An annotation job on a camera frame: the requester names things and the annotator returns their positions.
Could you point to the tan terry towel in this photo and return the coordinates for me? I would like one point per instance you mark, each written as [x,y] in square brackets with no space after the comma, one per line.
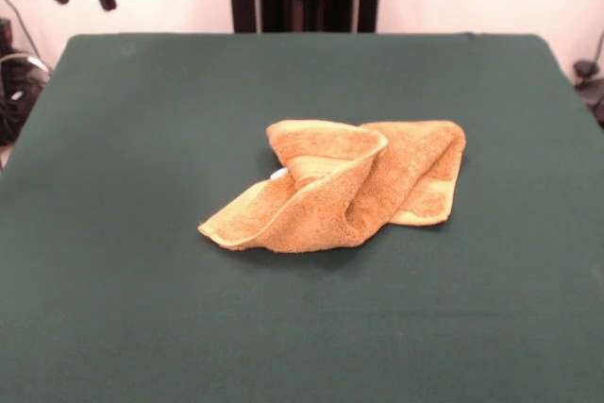
[330,195]

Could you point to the small black box red light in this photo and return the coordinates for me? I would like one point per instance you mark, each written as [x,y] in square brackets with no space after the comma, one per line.
[5,35]

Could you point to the dark green tablecloth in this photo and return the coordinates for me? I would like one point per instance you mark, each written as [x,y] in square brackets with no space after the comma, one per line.
[141,304]

